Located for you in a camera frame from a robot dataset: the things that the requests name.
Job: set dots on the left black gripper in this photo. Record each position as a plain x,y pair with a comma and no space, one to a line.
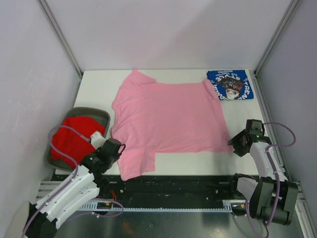
116,157

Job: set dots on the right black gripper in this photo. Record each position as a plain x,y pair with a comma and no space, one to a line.
238,150

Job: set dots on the pink t shirt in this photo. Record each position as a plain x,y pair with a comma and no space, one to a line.
152,117

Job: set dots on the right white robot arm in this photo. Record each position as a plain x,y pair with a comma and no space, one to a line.
272,197

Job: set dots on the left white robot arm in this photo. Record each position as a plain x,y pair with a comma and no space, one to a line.
85,183

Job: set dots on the grey plastic tray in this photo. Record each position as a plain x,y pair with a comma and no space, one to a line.
98,115

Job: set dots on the red t shirt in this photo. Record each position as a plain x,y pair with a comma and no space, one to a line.
70,143

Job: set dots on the folded blue printed t shirt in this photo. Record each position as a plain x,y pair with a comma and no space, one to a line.
231,84

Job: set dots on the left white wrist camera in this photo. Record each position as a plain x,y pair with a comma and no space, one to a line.
97,140

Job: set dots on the right aluminium frame post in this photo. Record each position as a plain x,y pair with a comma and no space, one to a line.
287,16

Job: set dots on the aluminium frame post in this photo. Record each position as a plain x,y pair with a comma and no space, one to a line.
287,16
44,6

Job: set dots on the left aluminium frame post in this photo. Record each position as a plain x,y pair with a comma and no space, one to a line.
44,6

